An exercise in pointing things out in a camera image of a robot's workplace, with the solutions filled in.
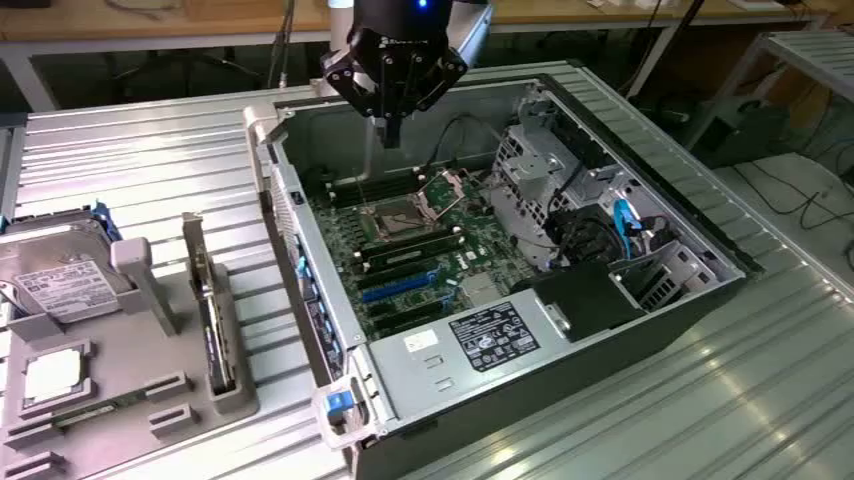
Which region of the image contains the black office chair base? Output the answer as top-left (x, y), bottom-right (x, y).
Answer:
top-left (105, 47), bottom-right (268, 101)

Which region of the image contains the grey parts rack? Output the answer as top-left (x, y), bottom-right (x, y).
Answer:
top-left (0, 237), bottom-right (261, 480)

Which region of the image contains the metal slat table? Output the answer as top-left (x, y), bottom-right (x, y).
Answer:
top-left (732, 29), bottom-right (854, 151)

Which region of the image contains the silver disk bay cage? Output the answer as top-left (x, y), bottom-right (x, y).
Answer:
top-left (485, 122), bottom-right (628, 274)

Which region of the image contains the black graphics card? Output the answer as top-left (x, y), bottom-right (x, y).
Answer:
top-left (180, 210), bottom-right (240, 396)

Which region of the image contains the black expansion slot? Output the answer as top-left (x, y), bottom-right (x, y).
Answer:
top-left (369, 298), bottom-right (442, 321)
top-left (354, 264), bottom-right (438, 291)
top-left (372, 309), bottom-right (446, 335)

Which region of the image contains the CPU socket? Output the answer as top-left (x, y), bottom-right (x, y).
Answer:
top-left (362, 197), bottom-right (445, 244)

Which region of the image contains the white side table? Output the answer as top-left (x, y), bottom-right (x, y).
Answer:
top-left (709, 152), bottom-right (854, 236)

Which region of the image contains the wooden desk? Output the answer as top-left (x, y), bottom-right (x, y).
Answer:
top-left (0, 0), bottom-right (835, 114)

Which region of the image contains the green RAM stick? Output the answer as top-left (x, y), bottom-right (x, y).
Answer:
top-left (51, 389), bottom-right (148, 429)

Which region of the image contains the black wire bundle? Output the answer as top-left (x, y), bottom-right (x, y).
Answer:
top-left (543, 202), bottom-right (619, 269)

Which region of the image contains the silver power supply unit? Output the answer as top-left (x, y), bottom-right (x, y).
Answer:
top-left (365, 287), bottom-right (575, 421)

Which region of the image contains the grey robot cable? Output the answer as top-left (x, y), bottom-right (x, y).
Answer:
top-left (265, 0), bottom-right (298, 91)

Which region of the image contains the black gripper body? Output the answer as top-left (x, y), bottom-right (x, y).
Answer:
top-left (350, 0), bottom-right (456, 64)

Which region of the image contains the metal socket cover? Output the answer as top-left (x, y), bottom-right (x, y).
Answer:
top-left (416, 168), bottom-right (472, 221)

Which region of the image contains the green motherboard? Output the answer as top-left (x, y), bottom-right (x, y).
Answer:
top-left (302, 164), bottom-right (541, 341)

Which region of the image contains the black floor unit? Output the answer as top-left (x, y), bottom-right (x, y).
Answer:
top-left (692, 97), bottom-right (792, 169)

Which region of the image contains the blue expansion slot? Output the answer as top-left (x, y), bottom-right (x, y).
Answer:
top-left (361, 279), bottom-right (438, 304)

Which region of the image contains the black and silver PC case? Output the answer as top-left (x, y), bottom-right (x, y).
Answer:
top-left (240, 72), bottom-right (765, 480)

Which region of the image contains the silver vented disk bay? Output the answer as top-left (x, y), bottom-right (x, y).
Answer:
top-left (609, 239), bottom-right (745, 314)

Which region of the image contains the blue disk caddy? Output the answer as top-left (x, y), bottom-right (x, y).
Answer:
top-left (89, 198), bottom-right (126, 244)

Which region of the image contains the silver chipset heatsink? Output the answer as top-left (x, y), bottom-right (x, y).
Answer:
top-left (461, 276), bottom-right (505, 307)

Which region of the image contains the silver hard disk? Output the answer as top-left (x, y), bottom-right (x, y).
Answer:
top-left (0, 219), bottom-right (134, 324)

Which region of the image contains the black wire loop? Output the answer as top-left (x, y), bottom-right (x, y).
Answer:
top-left (425, 113), bottom-right (508, 169)

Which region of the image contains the blue wire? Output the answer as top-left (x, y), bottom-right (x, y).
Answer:
top-left (609, 197), bottom-right (641, 264)

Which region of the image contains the silver CPU chip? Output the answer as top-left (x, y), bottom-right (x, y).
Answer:
top-left (22, 349), bottom-right (91, 401)

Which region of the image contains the black plastic shroud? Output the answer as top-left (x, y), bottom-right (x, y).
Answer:
top-left (509, 262), bottom-right (647, 344)

